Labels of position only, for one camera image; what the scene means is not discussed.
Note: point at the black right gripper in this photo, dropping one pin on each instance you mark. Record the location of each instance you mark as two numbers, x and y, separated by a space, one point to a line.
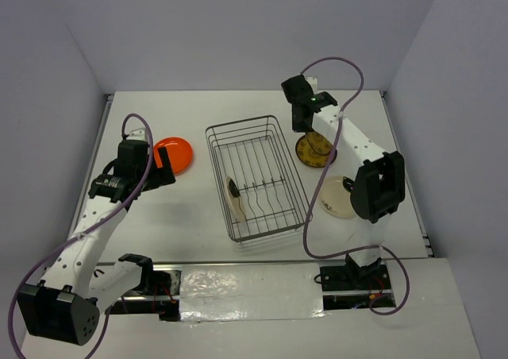
298 128

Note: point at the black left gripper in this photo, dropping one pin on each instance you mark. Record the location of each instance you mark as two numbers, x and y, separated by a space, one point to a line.
167 175

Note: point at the orange plate front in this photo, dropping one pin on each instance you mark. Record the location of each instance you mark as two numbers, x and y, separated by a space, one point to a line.
179 151

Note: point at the yellow brown patterned plate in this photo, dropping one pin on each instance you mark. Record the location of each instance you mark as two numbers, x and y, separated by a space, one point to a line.
313 150

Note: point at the wire dish rack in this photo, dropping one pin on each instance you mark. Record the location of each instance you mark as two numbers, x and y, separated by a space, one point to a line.
255 154

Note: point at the cream white plate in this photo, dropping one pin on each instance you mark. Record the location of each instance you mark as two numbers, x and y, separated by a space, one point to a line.
335 199

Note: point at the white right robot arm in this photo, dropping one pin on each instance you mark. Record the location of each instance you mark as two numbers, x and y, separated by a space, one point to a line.
377 177

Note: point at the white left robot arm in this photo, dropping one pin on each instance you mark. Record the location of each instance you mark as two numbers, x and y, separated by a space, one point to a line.
66 303

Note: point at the silver foil covered panel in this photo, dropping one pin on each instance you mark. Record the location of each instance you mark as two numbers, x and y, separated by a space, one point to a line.
249 292

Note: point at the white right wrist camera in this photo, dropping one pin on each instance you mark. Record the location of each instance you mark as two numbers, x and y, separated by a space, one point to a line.
313 82

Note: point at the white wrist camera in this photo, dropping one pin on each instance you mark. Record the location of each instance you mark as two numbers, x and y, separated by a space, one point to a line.
313 82
140 135

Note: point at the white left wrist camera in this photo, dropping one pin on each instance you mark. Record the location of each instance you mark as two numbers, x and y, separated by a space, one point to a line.
140 135

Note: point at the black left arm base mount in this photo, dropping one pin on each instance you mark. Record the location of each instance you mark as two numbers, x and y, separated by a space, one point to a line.
156 294

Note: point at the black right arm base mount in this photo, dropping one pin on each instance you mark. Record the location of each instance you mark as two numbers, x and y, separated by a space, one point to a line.
343 288

